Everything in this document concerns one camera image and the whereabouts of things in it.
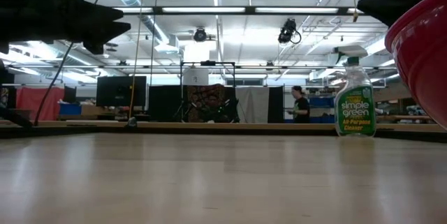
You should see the person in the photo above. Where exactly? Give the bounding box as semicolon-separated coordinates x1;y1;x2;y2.
286;85;311;124

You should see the blue storage bin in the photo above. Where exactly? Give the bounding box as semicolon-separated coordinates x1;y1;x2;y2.
59;103;82;116

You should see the narrow black curtain panel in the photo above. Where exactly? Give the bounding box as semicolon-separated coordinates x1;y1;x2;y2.
268;86;284;124

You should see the patterned hanging cloth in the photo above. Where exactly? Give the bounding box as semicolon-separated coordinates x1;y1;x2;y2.
186;84;227;123

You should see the shelf with blue bins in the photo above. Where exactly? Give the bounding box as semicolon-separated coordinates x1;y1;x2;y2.
307;91;337;124

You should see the black hanging cable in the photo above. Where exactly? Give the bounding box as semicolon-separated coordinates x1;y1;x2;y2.
33;0;112;127

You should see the red cloth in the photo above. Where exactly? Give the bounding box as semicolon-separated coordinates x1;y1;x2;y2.
15;86;66;121

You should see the cardboard box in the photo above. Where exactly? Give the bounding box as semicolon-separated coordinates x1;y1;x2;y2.
80;104;116;116

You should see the thin grey hanging cable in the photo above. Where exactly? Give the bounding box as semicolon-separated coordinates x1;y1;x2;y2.
149;0;161;86

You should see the round black ceiling camera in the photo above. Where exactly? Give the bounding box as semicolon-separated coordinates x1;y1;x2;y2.
193;27;208;43

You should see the white hanging cloth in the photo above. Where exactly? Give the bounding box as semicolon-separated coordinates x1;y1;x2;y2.
235;86;270;124

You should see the black overhead frame bar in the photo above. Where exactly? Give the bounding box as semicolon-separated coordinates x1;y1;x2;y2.
112;5;364;16

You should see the large red bowl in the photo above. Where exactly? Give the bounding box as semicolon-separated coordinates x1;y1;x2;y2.
384;0;447;130

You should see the black monitor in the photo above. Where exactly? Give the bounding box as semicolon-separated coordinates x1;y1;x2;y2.
96;75;147;108

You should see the green cleaner spray bottle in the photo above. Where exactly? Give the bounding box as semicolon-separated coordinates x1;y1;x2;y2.
333;45;377;137

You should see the black metal stand frame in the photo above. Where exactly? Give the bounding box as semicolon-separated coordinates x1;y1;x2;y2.
179;60;237;124

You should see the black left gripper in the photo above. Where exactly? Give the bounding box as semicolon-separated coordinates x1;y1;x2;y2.
0;0;132;56

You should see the black ceiling camera with cable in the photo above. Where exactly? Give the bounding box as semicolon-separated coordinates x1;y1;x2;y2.
277;17;302;45

